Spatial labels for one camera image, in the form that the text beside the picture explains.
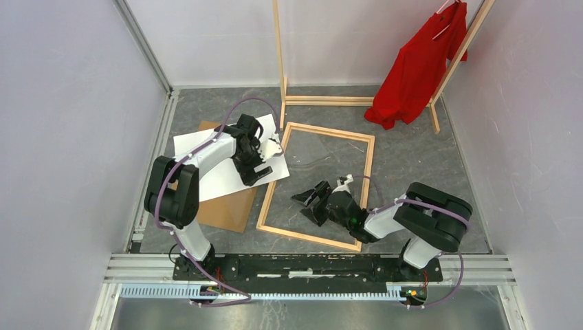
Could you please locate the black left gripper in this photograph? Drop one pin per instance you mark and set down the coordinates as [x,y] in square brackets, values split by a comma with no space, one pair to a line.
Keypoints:
[248,174]

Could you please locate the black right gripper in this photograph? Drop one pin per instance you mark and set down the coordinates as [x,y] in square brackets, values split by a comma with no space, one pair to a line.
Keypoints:
[322,190]

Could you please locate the printed photo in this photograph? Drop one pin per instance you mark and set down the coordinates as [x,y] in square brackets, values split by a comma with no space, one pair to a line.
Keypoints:
[224,179]

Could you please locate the brown backing board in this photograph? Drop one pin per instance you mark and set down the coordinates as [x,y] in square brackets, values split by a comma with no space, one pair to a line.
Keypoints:
[229,212]

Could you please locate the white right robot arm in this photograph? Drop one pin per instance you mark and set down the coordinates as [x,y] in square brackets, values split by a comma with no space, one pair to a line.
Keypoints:
[437,220]

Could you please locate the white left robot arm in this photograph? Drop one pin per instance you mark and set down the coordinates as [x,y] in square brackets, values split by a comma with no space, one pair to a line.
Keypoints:
[172,194]

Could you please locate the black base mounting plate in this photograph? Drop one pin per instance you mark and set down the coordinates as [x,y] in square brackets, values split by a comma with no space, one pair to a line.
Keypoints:
[303,273]

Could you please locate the red t-shirt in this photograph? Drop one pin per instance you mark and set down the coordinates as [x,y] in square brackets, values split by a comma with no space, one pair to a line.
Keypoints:
[418,69]

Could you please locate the pink clothes hanger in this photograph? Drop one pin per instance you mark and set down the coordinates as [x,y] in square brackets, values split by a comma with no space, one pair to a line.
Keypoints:
[439,11]

